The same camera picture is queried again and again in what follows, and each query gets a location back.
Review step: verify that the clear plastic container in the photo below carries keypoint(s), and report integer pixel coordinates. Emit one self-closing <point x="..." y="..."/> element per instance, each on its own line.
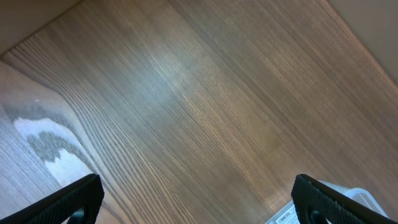
<point x="287" y="215"/>

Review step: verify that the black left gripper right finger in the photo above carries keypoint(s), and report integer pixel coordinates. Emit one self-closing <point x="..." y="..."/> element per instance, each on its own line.
<point x="317" y="203"/>

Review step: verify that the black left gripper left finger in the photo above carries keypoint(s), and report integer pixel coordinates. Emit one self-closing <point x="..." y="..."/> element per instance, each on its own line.
<point x="78" y="202"/>

